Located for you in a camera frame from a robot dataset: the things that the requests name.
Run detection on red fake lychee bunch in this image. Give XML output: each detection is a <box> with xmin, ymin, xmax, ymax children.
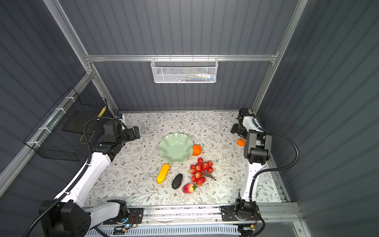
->
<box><xmin>189</xmin><ymin>158</ymin><xmax>216</xmax><ymax>186</ymax></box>

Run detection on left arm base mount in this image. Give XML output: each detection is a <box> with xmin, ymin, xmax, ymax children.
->
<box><xmin>103</xmin><ymin>208</ymin><xmax>144</xmax><ymax>225</ymax></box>

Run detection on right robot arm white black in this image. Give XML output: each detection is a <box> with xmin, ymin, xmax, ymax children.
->
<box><xmin>231</xmin><ymin>108</ymin><xmax>272</xmax><ymax>220</ymax></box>

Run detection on yellow marker in basket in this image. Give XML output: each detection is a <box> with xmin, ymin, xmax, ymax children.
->
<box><xmin>98</xmin><ymin>106</ymin><xmax>107</xmax><ymax>117</ymax></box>

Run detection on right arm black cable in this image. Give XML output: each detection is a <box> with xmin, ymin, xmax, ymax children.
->
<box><xmin>248</xmin><ymin>118</ymin><xmax>300</xmax><ymax>237</ymax></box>

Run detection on black wire basket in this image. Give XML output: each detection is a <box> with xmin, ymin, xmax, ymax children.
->
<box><xmin>24</xmin><ymin>88</ymin><xmax>110</xmax><ymax>162</ymax></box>

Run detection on yellow fake mango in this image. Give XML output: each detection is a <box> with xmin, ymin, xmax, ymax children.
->
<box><xmin>156</xmin><ymin>164</ymin><xmax>170</xmax><ymax>184</ymax></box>

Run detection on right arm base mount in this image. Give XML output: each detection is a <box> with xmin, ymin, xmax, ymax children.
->
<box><xmin>219</xmin><ymin>204</ymin><xmax>260</xmax><ymax>222</ymax></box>

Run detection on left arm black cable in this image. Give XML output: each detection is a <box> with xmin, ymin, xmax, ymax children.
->
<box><xmin>22</xmin><ymin>117</ymin><xmax>116</xmax><ymax>237</ymax></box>

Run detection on red fake peach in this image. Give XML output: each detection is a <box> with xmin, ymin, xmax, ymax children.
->
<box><xmin>182</xmin><ymin>183</ymin><xmax>197</xmax><ymax>194</ymax></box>

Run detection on tubes in white basket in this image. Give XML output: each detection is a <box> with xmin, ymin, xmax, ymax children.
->
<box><xmin>177</xmin><ymin>73</ymin><xmax>216</xmax><ymax>83</ymax></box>

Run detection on green scalloped fruit bowl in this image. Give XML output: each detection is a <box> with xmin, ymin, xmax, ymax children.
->
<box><xmin>159</xmin><ymin>132</ymin><xmax>194</xmax><ymax>163</ymax></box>

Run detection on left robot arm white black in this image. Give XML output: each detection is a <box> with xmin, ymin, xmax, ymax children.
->
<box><xmin>34</xmin><ymin>118</ymin><xmax>140</xmax><ymax>237</ymax></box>

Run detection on black pad in basket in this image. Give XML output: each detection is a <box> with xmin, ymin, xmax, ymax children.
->
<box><xmin>62</xmin><ymin>111</ymin><xmax>97</xmax><ymax>134</ymax></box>

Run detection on aluminium front rail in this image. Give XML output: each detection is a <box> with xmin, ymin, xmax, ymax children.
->
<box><xmin>62</xmin><ymin>202</ymin><xmax>301</xmax><ymax>226</ymax></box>

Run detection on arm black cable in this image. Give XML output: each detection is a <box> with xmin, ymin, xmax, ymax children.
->
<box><xmin>248</xmin><ymin>118</ymin><xmax>300</xmax><ymax>237</ymax></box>
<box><xmin>22</xmin><ymin>117</ymin><xmax>116</xmax><ymax>237</ymax></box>

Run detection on large orange fake fruit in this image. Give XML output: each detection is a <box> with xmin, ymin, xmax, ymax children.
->
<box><xmin>192</xmin><ymin>145</ymin><xmax>202</xmax><ymax>157</ymax></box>

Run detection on small orange fake tangerine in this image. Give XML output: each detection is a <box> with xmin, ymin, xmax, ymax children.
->
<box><xmin>237</xmin><ymin>139</ymin><xmax>246</xmax><ymax>147</ymax></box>

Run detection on dark fake avocado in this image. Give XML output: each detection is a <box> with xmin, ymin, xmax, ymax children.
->
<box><xmin>171</xmin><ymin>174</ymin><xmax>183</xmax><ymax>190</ymax></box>

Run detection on white wire mesh basket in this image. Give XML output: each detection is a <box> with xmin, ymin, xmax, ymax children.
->
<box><xmin>151</xmin><ymin>57</ymin><xmax>219</xmax><ymax>84</ymax></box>

